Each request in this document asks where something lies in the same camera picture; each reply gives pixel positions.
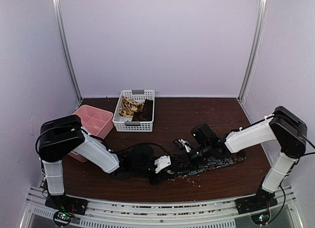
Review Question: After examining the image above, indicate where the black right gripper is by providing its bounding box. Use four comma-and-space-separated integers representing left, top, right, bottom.
175, 142, 212, 171

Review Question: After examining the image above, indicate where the navy floral patterned tie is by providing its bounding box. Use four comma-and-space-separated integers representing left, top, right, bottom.
163, 151, 246, 180

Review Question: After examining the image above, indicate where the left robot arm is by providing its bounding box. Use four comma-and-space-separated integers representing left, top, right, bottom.
35, 115, 172, 210

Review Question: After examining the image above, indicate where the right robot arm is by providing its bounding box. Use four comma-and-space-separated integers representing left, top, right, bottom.
174, 106, 311, 209

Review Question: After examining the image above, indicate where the dark brown red floral tie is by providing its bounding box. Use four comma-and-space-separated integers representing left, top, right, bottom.
132, 99, 154, 122

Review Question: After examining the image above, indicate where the white perforated plastic basket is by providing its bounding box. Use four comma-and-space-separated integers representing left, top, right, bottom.
112, 90, 155, 132

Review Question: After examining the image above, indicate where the yellow floral tie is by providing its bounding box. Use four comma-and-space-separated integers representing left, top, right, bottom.
119, 96, 144, 118

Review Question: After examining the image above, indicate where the pink divided organizer tray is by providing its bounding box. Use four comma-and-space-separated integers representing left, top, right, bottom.
67, 104, 114, 163

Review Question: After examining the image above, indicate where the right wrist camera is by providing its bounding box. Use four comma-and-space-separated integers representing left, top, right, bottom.
173, 139, 192, 153

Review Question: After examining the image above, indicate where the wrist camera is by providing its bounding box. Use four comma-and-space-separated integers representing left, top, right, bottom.
154, 156, 171, 174
173, 139, 192, 153

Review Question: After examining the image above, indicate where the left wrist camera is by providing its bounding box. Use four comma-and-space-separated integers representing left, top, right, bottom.
154, 156, 171, 174

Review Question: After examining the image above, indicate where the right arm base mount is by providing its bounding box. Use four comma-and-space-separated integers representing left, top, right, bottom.
235, 193, 278, 215

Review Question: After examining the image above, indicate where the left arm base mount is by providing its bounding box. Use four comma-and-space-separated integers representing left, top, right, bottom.
45, 194, 88, 215

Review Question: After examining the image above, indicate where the aluminium front rail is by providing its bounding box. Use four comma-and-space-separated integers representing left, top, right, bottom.
17, 186, 306, 228

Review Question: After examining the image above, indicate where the right aluminium frame post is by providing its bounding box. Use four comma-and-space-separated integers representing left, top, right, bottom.
238, 0, 268, 103

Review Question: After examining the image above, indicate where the aluminium frame post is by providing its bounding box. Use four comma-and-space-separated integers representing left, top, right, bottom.
238, 0, 268, 103
52, 0, 83, 103

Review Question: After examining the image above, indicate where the left aluminium frame post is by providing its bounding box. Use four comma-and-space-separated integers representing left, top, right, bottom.
52, 0, 83, 103

